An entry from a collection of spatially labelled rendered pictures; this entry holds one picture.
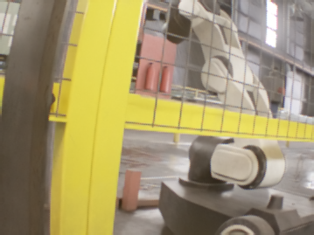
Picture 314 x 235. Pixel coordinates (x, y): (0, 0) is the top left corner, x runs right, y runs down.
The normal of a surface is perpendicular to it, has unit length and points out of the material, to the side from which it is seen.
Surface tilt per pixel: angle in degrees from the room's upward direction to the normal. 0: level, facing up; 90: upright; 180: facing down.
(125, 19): 90
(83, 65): 90
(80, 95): 90
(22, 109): 90
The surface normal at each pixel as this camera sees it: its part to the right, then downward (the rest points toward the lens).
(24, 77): 0.60, 0.10
